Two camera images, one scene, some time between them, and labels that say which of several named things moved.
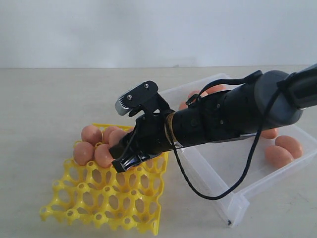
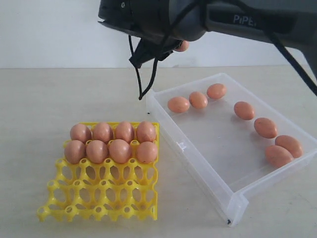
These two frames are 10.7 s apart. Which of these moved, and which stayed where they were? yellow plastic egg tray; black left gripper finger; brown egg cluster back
Moved: black left gripper finger; yellow plastic egg tray
Stayed: brown egg cluster back
